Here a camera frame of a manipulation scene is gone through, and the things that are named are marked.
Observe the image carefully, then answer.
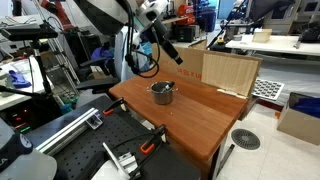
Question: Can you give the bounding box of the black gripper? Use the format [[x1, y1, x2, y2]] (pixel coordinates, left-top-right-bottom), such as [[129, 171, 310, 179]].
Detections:
[[151, 19, 184, 66]]

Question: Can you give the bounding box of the black and white marker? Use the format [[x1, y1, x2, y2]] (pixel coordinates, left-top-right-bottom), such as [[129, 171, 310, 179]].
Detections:
[[160, 80, 176, 93]]

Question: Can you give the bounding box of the stainless steel cup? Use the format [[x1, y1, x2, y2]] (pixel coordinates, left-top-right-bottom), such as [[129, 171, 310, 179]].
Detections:
[[146, 80, 179, 106]]

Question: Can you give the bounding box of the black equipment case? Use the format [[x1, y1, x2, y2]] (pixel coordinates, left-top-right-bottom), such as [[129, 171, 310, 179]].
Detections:
[[174, 25, 198, 43]]

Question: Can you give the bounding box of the red round object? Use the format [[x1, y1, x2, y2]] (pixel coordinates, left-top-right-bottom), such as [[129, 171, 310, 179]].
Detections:
[[176, 3, 196, 26]]

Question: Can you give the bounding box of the light blue shirt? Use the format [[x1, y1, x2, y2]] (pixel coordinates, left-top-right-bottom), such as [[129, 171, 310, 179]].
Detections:
[[114, 26, 151, 83]]

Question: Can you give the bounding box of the brown wooden table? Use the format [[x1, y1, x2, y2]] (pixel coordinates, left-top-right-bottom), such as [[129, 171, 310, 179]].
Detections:
[[108, 68, 249, 180]]

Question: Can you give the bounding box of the purple bag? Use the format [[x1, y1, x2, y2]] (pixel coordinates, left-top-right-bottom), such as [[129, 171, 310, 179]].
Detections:
[[90, 46, 114, 66]]

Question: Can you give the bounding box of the black office chair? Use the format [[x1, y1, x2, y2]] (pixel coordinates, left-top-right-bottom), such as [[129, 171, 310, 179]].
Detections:
[[74, 56, 121, 95]]

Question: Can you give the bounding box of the small wooden box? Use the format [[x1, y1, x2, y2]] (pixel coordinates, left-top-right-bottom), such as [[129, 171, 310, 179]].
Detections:
[[252, 28, 273, 44]]

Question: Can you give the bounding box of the black orange bar clamp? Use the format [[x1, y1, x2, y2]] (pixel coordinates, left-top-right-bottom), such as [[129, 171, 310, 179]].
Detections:
[[139, 124, 167, 155], [102, 97, 126, 117]]

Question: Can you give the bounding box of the dotted calibration board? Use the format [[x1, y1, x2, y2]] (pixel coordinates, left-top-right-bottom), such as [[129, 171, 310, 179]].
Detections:
[[251, 78, 285, 102]]

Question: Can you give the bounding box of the long white table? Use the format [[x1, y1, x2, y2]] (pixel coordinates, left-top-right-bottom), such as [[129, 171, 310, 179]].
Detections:
[[225, 34, 320, 58]]

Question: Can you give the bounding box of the black perforated breadboard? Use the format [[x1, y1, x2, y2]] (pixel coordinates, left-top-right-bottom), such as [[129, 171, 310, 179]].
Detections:
[[24, 94, 201, 180]]

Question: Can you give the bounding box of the round floor drain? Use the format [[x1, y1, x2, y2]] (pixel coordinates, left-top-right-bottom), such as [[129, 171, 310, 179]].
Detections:
[[230, 128, 262, 151]]

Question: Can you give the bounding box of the black metal bar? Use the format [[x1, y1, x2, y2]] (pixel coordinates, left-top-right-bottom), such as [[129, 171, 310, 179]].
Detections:
[[216, 143, 236, 178]]

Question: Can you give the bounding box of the black bag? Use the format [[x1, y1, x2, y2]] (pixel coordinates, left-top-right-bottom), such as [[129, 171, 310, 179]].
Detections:
[[294, 21, 320, 44]]

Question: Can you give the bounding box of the open cardboard box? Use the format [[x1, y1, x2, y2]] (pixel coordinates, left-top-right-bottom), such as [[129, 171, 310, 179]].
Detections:
[[276, 92, 320, 147]]

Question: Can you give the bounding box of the blue plastic bag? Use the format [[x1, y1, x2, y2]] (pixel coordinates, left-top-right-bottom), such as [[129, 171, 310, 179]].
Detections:
[[290, 96, 320, 119]]

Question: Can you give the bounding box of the blue cloth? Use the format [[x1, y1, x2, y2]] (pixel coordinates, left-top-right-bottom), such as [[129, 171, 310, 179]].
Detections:
[[8, 69, 33, 89]]

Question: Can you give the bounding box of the black controller box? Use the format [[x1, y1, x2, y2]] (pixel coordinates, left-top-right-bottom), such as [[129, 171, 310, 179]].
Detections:
[[0, 96, 64, 134]]

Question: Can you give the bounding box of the white side table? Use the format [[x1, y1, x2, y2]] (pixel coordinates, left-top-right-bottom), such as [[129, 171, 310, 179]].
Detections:
[[0, 58, 48, 112]]

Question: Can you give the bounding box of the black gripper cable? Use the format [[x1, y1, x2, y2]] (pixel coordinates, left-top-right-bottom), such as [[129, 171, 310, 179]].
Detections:
[[124, 0, 161, 79]]

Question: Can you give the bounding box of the aluminium extrusion rail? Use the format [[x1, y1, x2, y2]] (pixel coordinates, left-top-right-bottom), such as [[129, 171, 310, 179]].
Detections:
[[34, 107, 104, 157], [101, 141, 143, 180]]

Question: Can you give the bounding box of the black camera tripod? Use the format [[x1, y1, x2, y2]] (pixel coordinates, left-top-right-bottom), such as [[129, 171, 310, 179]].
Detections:
[[0, 39, 56, 101]]

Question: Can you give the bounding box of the black stereo camera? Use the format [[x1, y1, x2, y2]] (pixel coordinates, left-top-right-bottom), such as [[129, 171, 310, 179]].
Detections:
[[0, 26, 59, 43]]

